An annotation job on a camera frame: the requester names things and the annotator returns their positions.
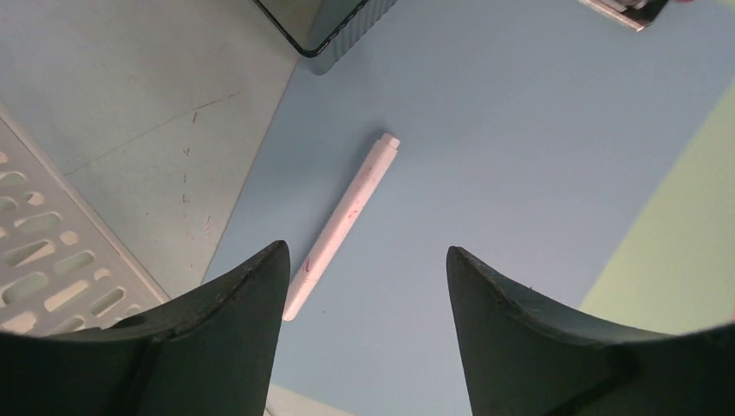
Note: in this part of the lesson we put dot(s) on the plain white marker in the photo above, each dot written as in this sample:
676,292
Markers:
340,222

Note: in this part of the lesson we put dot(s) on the green clipboard sheet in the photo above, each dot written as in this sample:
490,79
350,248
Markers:
674,271

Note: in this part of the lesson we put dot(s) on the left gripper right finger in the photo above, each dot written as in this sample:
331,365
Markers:
524,353

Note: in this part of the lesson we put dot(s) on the clear plastic drawer box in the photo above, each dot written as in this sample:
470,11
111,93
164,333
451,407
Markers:
322,32

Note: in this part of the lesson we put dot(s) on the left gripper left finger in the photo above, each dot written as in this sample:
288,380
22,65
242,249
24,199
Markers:
207,352

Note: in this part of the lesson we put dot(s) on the metal clipboard clip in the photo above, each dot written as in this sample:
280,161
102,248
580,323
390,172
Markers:
635,14

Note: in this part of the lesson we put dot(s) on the white plastic file rack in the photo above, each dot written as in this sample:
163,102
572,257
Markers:
62,269

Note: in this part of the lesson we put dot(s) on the blue clipboard sheet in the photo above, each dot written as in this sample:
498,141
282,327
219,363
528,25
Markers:
531,134

